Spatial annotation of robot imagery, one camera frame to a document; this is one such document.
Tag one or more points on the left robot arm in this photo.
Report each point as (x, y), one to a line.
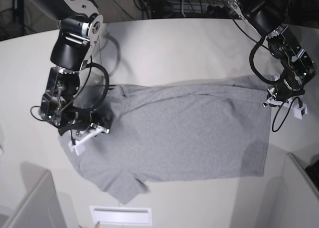
(267, 19)

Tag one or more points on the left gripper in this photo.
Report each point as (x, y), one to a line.
(285, 89)

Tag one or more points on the grey T-shirt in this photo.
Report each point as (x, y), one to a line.
(177, 133)

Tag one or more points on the white table slot plate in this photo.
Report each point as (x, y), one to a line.
(122, 216)

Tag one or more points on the grey partition panel right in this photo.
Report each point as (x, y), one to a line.
(293, 201)

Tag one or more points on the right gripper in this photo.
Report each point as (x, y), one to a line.
(83, 120)

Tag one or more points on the black keyboard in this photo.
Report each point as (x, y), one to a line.
(313, 172)

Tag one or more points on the grey partition panel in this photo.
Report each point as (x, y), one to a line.
(40, 207)
(293, 201)

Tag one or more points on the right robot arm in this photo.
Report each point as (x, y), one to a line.
(79, 23)

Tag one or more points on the grey partition panel left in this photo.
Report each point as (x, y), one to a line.
(40, 207)

